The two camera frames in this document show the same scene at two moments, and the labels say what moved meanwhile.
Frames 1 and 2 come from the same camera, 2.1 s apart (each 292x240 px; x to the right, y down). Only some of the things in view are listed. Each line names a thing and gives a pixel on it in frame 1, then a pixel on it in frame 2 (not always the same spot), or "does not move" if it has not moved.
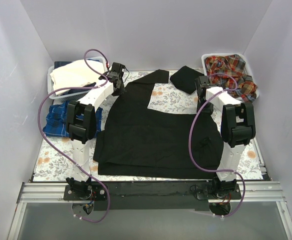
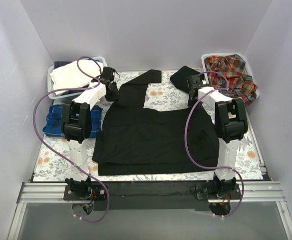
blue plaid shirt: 55,123 does not move
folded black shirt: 184,78 does not move
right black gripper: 204,105 -> 191,97
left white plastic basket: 68,97 does not move
